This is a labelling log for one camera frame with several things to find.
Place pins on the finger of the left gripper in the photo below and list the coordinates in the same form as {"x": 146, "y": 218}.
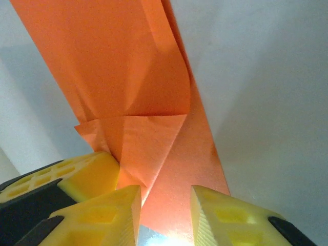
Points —
{"x": 64, "y": 165}
{"x": 94, "y": 176}

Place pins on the orange square paper sheet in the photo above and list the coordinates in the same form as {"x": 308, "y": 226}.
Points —
{"x": 115, "y": 64}

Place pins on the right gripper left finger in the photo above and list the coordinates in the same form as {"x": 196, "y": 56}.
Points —
{"x": 102, "y": 220}

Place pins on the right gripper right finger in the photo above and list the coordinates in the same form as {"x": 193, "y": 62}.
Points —
{"x": 230, "y": 223}

